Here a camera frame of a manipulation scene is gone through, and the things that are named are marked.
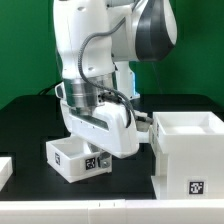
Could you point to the white marker base plate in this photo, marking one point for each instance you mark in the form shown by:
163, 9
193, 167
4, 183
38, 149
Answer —
145, 137

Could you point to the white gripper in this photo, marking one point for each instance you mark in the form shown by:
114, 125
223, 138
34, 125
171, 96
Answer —
107, 130

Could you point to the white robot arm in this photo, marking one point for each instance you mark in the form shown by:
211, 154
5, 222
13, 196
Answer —
92, 37

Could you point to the white drawer box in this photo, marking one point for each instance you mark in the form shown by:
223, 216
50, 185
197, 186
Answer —
75, 159

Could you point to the white drawer cabinet frame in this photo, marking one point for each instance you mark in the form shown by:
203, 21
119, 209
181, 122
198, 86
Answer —
189, 153

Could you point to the white left barrier block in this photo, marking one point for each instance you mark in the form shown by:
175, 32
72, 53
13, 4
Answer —
6, 170

